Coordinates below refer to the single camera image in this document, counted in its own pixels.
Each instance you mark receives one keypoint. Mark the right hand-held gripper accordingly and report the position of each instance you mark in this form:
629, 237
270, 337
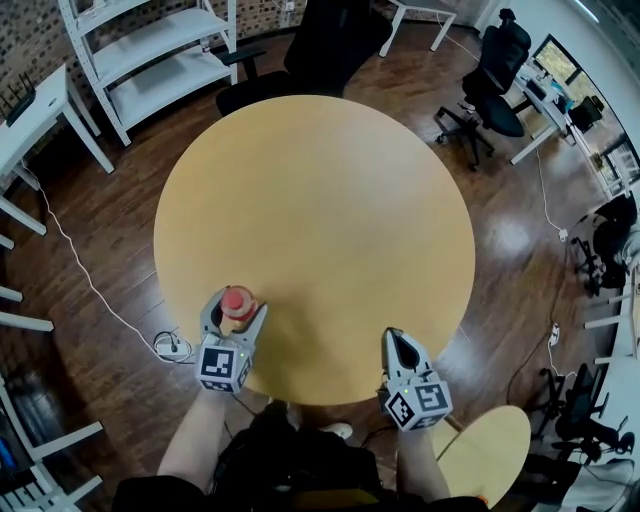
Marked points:
425, 400

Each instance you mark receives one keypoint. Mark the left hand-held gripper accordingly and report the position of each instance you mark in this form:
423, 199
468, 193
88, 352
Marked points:
217, 362

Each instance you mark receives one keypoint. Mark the person's left forearm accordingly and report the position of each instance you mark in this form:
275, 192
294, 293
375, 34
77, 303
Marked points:
195, 440

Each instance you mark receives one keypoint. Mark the person's right forearm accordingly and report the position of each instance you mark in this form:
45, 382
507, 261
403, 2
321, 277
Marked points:
420, 465

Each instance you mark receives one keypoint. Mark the large round wooden table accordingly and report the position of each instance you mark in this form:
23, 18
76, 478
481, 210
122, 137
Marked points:
320, 210

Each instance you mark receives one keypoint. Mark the person's white shoe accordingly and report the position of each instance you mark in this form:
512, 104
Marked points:
337, 430

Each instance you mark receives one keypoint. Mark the small round wooden table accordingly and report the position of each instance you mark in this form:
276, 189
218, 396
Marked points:
490, 450

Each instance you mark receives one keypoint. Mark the person's black clothing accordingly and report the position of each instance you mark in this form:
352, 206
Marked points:
300, 475

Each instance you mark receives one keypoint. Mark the white table with wooden top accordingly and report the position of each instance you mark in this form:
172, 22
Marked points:
607, 321

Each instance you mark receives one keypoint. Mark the white storage rack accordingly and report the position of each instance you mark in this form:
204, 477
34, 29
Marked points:
65, 442

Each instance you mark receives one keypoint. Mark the black jacket-draped office chair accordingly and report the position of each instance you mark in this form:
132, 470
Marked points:
612, 220

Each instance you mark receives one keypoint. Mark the white metal shelf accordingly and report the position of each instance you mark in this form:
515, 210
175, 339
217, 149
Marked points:
150, 65

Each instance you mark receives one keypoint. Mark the white side table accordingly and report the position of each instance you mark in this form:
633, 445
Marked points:
45, 115

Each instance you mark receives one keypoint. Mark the white computer desk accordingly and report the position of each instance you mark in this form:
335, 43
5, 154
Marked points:
542, 107

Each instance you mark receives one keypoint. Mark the black headrest office chair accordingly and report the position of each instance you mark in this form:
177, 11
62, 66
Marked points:
495, 80

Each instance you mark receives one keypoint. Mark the black covered chair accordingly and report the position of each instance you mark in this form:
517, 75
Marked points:
325, 45

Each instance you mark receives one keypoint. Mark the black router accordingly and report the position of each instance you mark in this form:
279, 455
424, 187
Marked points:
22, 107

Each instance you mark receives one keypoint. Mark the wide window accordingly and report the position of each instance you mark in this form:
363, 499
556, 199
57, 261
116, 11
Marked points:
555, 55

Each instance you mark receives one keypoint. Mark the white table with brown top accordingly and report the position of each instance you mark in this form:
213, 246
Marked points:
435, 10

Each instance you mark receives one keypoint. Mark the white desk frame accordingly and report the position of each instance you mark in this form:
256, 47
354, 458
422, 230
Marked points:
25, 322

